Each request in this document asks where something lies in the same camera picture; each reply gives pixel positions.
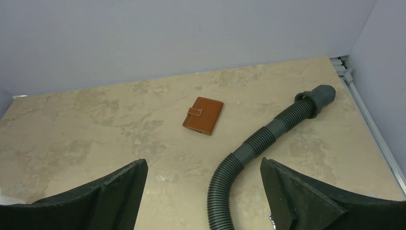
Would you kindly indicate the brown leather card holder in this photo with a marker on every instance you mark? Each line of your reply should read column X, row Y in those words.
column 203, row 115

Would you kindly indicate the aluminium rail at table edge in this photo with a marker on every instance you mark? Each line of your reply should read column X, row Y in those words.
column 345, row 75

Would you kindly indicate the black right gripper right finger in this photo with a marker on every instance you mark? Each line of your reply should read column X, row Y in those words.
column 299, row 202

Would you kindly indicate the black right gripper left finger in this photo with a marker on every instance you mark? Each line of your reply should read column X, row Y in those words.
column 109, row 203

